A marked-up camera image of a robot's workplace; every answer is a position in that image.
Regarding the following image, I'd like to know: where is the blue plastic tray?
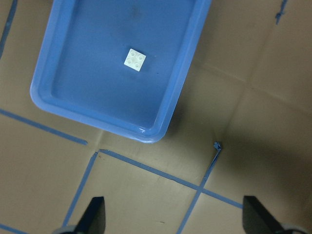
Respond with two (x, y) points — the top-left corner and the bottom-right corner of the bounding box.
(30, 0), (211, 143)

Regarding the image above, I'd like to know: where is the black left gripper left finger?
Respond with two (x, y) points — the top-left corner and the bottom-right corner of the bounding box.
(54, 196), (106, 234)

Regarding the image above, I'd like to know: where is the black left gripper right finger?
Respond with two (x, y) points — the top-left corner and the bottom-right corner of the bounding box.
(242, 195), (308, 234)

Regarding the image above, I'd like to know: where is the white block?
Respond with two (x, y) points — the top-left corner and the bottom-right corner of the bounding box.
(124, 48), (146, 72)

